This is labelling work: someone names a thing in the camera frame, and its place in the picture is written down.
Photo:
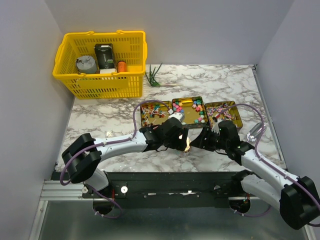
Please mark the black mounting base rail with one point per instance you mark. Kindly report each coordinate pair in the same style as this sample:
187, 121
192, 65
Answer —
169, 190

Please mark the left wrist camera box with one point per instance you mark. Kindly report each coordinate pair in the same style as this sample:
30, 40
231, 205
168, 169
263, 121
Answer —
177, 115

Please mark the black carton box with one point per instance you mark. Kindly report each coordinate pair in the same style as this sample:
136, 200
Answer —
105, 55

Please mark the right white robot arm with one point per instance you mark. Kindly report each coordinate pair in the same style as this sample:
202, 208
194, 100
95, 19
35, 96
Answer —
296, 198

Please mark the green onion sprig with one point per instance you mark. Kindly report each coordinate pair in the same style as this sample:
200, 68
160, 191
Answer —
151, 78

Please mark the tin of rainbow lollipops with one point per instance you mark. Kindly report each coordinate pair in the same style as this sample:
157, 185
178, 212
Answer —
223, 111

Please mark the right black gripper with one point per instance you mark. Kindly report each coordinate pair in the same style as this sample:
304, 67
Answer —
199, 141

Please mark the silver metal scoop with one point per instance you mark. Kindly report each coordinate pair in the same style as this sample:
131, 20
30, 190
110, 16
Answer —
256, 132

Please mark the round jar lid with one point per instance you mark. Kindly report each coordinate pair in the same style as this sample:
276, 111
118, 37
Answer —
188, 141

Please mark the orange bottle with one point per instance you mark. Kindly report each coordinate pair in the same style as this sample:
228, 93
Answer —
121, 67

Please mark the tin of star candies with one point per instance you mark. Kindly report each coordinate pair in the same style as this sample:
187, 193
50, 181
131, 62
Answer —
193, 108

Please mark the clear glass jar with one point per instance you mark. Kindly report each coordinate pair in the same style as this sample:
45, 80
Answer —
185, 153

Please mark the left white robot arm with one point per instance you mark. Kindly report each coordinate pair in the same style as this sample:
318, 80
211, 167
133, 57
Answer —
83, 156

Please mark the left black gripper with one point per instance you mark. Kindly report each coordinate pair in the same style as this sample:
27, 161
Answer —
179, 144

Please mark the white box in basket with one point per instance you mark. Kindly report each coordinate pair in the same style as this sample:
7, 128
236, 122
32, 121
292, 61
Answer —
107, 71

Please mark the tin of dark lollipops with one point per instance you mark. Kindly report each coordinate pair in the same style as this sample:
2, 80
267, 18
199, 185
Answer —
154, 113

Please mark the yellow plastic shopping basket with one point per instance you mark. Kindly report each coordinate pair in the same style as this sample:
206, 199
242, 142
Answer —
128, 46

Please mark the grey crumpled can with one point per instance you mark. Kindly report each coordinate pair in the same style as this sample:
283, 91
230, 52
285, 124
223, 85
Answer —
86, 64

